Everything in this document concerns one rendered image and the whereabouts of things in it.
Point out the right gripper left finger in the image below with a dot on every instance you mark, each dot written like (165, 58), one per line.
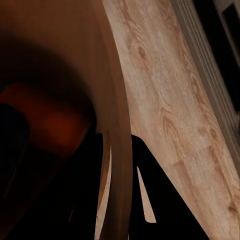
(67, 207)

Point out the trash can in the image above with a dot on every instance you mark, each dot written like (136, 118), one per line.
(66, 48)

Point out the wood fireplace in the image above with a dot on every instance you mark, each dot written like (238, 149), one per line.
(212, 31)

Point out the can of soda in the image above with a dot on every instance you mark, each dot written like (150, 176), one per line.
(14, 136)
(55, 125)

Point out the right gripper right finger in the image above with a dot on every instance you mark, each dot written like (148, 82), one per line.
(174, 219)

